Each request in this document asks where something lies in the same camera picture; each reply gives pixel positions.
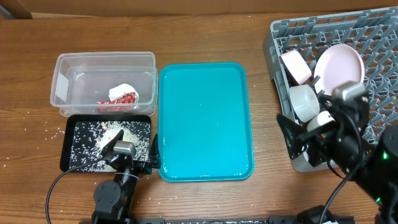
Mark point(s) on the teal plastic tray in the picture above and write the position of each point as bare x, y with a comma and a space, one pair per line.
204, 124

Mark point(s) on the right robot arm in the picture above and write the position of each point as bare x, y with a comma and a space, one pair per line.
372, 168

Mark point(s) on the white napkin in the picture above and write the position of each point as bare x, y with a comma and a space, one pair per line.
121, 90

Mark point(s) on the black rectangular tray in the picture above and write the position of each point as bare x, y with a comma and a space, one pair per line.
72, 121

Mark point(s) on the white paper cup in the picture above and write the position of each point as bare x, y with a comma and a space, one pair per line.
322, 118

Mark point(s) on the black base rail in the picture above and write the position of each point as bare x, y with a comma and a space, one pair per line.
236, 220

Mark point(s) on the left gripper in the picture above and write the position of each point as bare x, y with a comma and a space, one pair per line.
154, 158

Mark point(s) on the grey bowl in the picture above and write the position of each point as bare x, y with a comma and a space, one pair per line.
304, 102

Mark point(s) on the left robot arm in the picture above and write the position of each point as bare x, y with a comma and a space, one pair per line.
113, 198

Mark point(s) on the spilled rice pile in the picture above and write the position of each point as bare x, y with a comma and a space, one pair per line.
90, 137

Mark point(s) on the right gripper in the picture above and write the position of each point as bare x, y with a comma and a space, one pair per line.
292, 127

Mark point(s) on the grey dishwasher rack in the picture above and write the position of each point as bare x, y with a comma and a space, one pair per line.
372, 33

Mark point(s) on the red snack wrapper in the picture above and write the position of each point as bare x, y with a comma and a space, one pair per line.
125, 102

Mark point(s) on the small white plate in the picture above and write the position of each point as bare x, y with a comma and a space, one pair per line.
296, 66

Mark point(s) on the large white plate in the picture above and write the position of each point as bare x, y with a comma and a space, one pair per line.
336, 66

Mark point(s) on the clear plastic bin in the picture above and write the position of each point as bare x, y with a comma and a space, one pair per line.
82, 79

